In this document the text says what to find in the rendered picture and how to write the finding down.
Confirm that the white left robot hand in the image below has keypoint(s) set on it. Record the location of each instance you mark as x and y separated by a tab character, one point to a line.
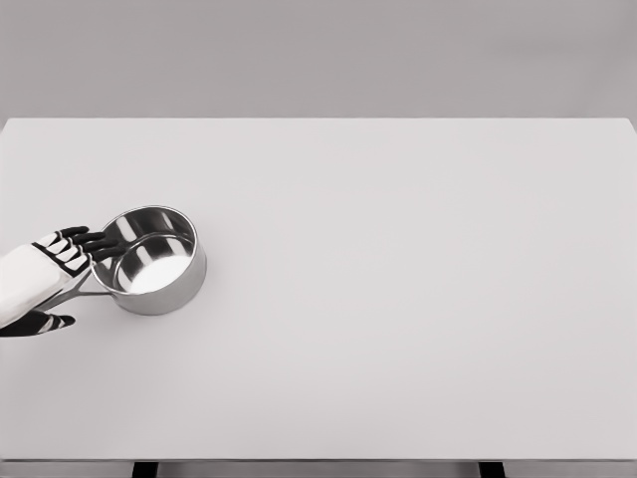
35	271

